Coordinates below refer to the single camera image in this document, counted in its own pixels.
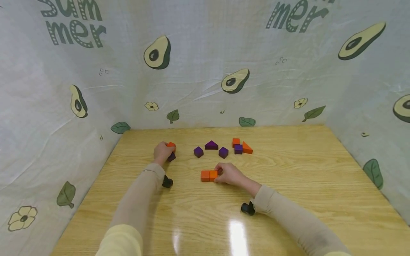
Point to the person's left fingers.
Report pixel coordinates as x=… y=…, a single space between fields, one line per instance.
x=169 y=150

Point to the person's right fingers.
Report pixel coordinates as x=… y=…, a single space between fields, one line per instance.
x=220 y=172

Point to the person's right forearm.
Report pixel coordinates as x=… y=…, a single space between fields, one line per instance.
x=294 y=220

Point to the person's right hand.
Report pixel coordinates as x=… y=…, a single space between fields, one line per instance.
x=231 y=174

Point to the purple wooden cube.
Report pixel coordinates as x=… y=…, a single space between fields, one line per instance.
x=238 y=149
x=172 y=157
x=223 y=152
x=198 y=152

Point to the black wrist band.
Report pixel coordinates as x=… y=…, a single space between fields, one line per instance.
x=167 y=182
x=248 y=208

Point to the person's left hand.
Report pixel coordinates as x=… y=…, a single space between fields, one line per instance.
x=161 y=152

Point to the purple wooden triangle block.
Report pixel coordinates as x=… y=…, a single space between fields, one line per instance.
x=211 y=145

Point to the person's left forearm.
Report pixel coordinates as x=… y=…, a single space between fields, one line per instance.
x=136 y=209

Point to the orange wooden cube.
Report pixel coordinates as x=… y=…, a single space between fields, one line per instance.
x=213 y=175
x=236 y=142
x=205 y=176
x=171 y=144

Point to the orange wooden triangle block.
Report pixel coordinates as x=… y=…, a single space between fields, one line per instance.
x=247 y=148

